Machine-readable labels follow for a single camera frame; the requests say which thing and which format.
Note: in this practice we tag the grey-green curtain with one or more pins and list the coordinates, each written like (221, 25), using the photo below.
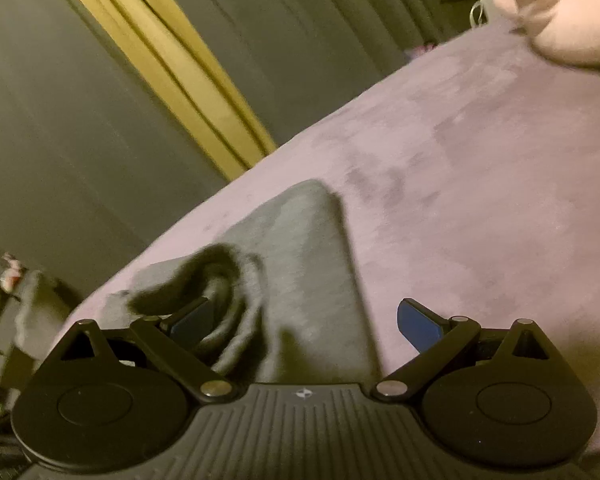
(93, 166)

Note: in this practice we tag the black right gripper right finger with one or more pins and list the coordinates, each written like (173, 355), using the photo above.
(503, 399)

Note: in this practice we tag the pink bed blanket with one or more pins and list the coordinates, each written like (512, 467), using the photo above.
(470, 181)

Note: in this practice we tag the yellow curtain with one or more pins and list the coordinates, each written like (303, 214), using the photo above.
(163, 46)

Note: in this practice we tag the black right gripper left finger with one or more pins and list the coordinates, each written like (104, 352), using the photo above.
(110, 400)

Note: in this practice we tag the grey cushioned chair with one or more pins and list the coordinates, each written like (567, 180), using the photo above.
(41, 316)

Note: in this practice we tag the small pink figurine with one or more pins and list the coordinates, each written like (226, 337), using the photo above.
(12, 274)

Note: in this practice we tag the grey sweatpants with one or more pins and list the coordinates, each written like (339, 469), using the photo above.
(278, 293)

